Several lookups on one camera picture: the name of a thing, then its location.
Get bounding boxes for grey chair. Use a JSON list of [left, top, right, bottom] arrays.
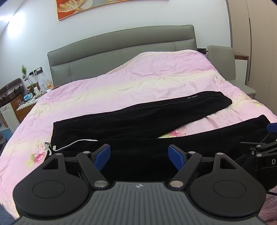
[[207, 45, 257, 99]]

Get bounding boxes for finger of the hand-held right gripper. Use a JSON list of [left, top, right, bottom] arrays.
[[240, 142, 277, 157], [263, 122, 277, 142]]

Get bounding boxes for framed wall picture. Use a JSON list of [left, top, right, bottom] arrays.
[[56, 0, 169, 21]]

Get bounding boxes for black pants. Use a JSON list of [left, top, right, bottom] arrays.
[[52, 91, 277, 184]]

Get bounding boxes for pink fuzzy cloth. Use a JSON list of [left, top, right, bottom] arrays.
[[257, 192, 277, 223]]

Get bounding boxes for brown suitcase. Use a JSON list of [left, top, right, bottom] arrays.
[[0, 78, 24, 106]]

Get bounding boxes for white table lamp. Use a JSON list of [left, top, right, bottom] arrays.
[[38, 74, 53, 93]]

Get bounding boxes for pink floral blanket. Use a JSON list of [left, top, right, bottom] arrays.
[[0, 49, 277, 219]]

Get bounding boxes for grey upholstered headboard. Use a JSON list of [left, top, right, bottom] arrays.
[[47, 24, 197, 87]]

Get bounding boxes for wooden bedside cabinet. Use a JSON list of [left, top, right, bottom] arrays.
[[11, 93, 38, 124]]

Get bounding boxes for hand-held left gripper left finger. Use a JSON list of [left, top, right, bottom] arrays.
[[42, 144, 111, 190]]

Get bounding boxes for black wall socket strip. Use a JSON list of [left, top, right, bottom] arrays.
[[29, 67, 43, 76]]

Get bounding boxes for beige wardrobe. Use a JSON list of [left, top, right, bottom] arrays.
[[226, 0, 277, 113]]

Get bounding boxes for light blue bin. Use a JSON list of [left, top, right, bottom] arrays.
[[0, 125, 11, 141]]

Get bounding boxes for small green plant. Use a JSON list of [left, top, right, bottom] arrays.
[[20, 64, 29, 79]]

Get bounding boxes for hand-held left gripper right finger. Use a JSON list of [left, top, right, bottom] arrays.
[[168, 145, 238, 189]]

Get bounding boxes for white wood-topped nightstand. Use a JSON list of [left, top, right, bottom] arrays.
[[234, 55, 249, 85]]

